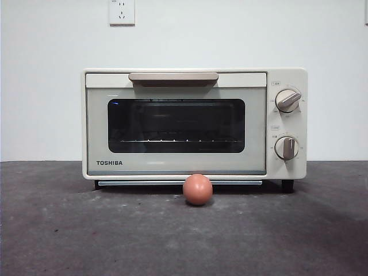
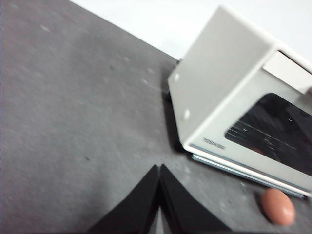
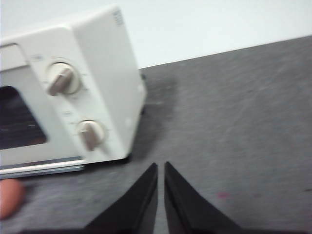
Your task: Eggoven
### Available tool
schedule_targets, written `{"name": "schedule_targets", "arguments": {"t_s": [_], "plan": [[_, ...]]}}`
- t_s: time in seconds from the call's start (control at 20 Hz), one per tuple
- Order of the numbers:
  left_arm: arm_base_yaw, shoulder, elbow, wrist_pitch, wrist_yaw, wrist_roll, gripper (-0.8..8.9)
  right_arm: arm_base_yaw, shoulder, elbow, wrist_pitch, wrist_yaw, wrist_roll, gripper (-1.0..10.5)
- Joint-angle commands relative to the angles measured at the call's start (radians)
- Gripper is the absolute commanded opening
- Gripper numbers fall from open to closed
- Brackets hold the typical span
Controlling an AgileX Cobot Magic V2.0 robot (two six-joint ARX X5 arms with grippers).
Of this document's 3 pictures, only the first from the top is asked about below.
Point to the beige oven knob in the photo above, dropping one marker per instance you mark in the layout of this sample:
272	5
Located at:
287	101
287	148

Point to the cream Toshiba toaster oven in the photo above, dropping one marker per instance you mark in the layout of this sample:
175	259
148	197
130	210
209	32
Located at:
284	77

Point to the silver crumb tray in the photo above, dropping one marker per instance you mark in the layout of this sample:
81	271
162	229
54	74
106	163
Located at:
138	183

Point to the brown egg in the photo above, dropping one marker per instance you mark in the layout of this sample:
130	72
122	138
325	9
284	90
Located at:
197	189

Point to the white wall socket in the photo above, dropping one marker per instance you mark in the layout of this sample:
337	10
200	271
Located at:
122	13

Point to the black oven foot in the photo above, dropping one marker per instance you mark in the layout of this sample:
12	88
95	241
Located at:
287	186
96	184

